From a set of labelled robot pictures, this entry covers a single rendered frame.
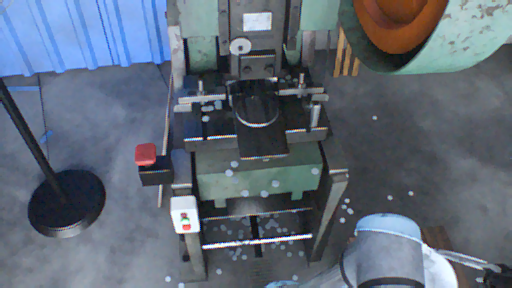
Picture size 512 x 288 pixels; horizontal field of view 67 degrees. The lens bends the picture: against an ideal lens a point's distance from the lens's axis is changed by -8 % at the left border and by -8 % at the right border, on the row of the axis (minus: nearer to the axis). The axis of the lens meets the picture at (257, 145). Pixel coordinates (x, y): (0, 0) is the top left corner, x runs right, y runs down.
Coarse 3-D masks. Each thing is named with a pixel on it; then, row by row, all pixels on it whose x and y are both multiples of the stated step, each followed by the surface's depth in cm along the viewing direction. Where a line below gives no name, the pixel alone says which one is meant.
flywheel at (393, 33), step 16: (352, 0) 127; (368, 0) 119; (384, 0) 112; (400, 0) 102; (416, 0) 94; (432, 0) 81; (368, 16) 116; (384, 16) 112; (400, 16) 104; (416, 16) 95; (432, 16) 82; (368, 32) 117; (384, 32) 107; (400, 32) 97; (416, 32) 89; (432, 32) 83; (384, 48) 108; (400, 48) 98; (416, 48) 92
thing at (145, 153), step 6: (138, 144) 118; (144, 144) 118; (150, 144) 118; (138, 150) 117; (144, 150) 117; (150, 150) 117; (138, 156) 115; (144, 156) 115; (150, 156) 115; (138, 162) 114; (144, 162) 114; (150, 162) 115
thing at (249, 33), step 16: (240, 0) 100; (256, 0) 100; (272, 0) 101; (240, 16) 103; (256, 16) 104; (272, 16) 105; (240, 32) 107; (256, 32) 108; (272, 32) 109; (240, 48) 109; (256, 48) 112; (272, 48) 113; (240, 64) 112; (256, 64) 112; (272, 64) 113
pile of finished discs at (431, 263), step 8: (424, 248) 142; (424, 256) 140; (432, 256) 140; (440, 256) 140; (424, 264) 138; (432, 264) 138; (440, 264) 138; (448, 264) 138; (432, 272) 136; (440, 272) 136; (448, 272) 136; (432, 280) 134; (440, 280) 134; (448, 280) 134; (456, 280) 134
